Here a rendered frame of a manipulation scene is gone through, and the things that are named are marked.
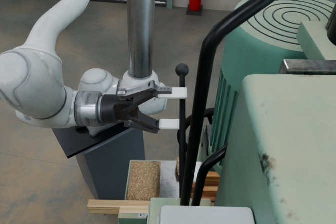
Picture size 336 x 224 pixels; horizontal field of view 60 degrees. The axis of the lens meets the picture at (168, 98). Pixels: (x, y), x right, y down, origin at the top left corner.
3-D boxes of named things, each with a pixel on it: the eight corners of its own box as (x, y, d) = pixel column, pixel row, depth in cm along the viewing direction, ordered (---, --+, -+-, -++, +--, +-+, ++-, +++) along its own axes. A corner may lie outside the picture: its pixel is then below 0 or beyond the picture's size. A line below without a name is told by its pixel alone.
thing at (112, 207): (313, 211, 78) (318, 204, 75) (315, 219, 77) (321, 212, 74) (91, 206, 79) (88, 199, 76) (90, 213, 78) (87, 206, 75)
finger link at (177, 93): (158, 89, 70) (158, 87, 70) (187, 89, 70) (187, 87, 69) (157, 99, 69) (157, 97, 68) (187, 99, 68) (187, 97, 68)
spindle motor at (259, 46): (282, 124, 66) (336, -10, 45) (307, 196, 53) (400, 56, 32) (205, 123, 67) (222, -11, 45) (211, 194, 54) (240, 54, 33)
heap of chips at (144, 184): (161, 162, 90) (161, 155, 87) (159, 205, 79) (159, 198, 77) (132, 161, 90) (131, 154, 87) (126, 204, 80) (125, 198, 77)
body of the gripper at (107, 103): (103, 130, 76) (138, 130, 76) (96, 111, 69) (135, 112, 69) (107, 106, 81) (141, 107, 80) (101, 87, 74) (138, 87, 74)
